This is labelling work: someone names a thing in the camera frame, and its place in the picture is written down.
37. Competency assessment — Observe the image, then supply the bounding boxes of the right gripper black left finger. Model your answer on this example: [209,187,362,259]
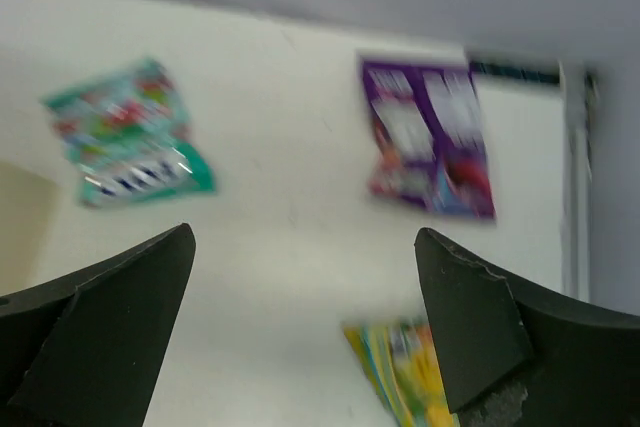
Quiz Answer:
[1,223,196,426]

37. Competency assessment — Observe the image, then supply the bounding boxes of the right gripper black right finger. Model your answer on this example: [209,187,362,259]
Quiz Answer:
[415,228,639,427]

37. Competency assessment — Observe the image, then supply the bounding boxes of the yellow green snack pack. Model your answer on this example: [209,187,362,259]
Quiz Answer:
[342,317,459,427]

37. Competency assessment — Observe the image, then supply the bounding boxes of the teal Fox's candy bag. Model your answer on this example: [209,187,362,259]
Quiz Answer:
[41,58,216,208]

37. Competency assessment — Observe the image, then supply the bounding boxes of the beige paper bag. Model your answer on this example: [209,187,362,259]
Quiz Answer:
[1,161,58,295]

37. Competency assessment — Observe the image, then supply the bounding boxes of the purple snack pack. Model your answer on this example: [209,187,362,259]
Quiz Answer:
[361,57,496,220]

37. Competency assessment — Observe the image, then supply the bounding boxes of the aluminium table frame rail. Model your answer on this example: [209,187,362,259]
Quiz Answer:
[467,54,601,303]

